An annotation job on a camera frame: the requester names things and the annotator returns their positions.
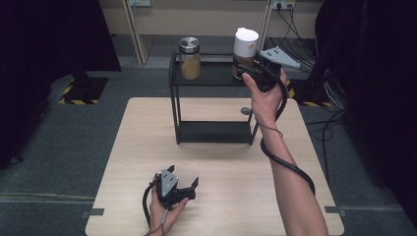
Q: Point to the person's right hand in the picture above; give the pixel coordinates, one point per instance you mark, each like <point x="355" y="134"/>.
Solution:
<point x="267" y="105"/>

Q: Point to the black metal shelf rack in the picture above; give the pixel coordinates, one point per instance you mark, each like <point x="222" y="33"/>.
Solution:
<point x="213" y="131"/>

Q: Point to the grey round table grommet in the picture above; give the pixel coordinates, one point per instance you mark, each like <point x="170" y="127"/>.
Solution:
<point x="245" y="110"/>

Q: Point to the black curtain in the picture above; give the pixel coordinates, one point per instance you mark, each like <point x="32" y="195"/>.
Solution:
<point x="39" y="65"/>
<point x="377" y="82"/>

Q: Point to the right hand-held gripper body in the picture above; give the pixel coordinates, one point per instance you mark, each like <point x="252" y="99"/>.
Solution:
<point x="277" y="57"/>

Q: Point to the thin black wrist band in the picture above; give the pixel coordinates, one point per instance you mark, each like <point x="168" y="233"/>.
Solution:
<point x="277" y="130"/>

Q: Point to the person's left hand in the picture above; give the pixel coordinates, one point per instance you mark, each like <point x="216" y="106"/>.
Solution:
<point x="159" y="216"/>

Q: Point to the beige cabinet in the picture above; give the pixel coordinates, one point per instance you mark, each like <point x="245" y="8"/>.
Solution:
<point x="196" y="19"/>

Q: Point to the grey table bracket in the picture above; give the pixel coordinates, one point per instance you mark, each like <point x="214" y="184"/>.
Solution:
<point x="93" y="212"/>
<point x="335" y="210"/>

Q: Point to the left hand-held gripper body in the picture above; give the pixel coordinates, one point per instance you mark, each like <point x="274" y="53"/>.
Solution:
<point x="168" y="183"/>

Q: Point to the glass jar with white lid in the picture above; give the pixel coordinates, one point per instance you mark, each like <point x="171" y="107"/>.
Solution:
<point x="246" y="42"/>

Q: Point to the white wall socket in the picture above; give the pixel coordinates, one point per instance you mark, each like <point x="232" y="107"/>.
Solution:
<point x="140" y="2"/>
<point x="283" y="4"/>

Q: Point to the glass jar with silver lid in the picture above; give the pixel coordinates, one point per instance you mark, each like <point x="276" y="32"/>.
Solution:
<point x="190" y="62"/>

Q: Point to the black striped stand base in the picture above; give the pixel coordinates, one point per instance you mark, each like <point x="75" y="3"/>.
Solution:
<point x="83" y="91"/>
<point x="311" y="95"/>

